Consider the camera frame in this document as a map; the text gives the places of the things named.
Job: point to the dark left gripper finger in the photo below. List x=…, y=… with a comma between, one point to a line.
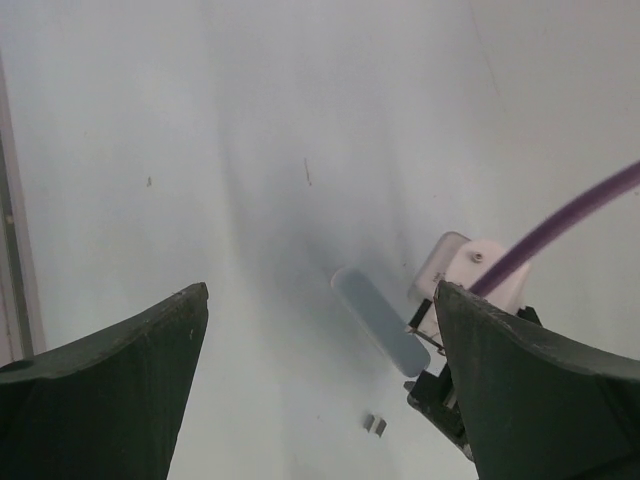
x=109, y=405

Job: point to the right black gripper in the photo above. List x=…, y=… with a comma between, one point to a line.
x=532, y=404

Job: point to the small staple strip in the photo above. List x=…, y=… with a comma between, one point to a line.
x=374, y=424

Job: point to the left aluminium corner post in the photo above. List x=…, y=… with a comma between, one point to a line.
x=22, y=332

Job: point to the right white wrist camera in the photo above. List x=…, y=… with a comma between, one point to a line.
x=460, y=260

